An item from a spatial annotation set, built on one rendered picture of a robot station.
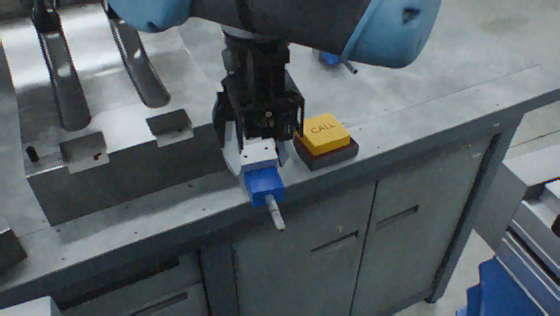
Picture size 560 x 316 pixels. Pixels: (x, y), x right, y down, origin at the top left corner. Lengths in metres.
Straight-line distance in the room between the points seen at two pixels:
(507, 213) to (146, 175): 0.42
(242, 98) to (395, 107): 0.38
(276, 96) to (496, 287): 0.27
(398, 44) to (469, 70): 0.69
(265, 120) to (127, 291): 0.40
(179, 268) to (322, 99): 0.37
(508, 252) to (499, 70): 0.55
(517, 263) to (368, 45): 0.27
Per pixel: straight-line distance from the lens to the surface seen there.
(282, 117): 0.49
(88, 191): 0.63
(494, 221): 0.47
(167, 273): 0.78
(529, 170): 0.44
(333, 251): 0.96
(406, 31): 0.26
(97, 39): 0.80
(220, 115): 0.54
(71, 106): 0.71
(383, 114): 0.78
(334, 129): 0.68
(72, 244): 0.63
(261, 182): 0.59
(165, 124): 0.65
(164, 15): 0.32
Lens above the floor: 1.26
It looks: 42 degrees down
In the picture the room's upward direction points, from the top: straight up
